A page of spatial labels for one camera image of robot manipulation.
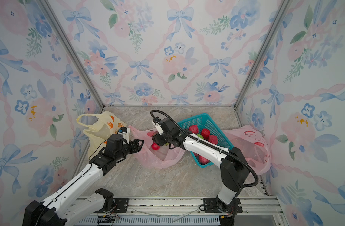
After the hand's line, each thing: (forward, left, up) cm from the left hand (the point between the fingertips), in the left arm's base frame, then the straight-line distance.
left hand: (141, 141), depth 81 cm
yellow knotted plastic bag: (+8, +20, +5) cm, 22 cm away
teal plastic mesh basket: (+23, -40, -11) cm, 47 cm away
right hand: (+4, -10, +1) cm, 11 cm away
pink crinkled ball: (+17, -33, -12) cm, 39 cm away
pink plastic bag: (-4, -12, -14) cm, 19 cm away
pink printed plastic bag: (-3, -61, +3) cm, 61 cm away
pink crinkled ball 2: (-7, -35, -9) cm, 37 cm away
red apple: (+3, -7, -11) cm, 13 cm away
